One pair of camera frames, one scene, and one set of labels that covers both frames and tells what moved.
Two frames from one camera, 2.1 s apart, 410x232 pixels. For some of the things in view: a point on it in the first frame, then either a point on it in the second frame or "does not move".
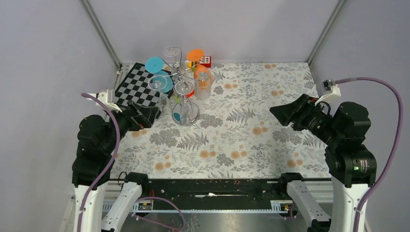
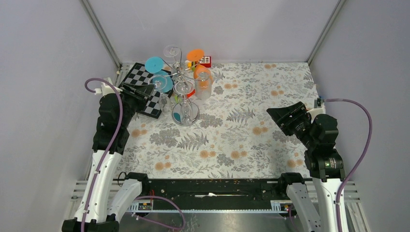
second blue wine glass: (162, 81) does not move
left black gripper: (140, 116) → (141, 93)
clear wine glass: (158, 82) does not move
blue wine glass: (154, 65) does not move
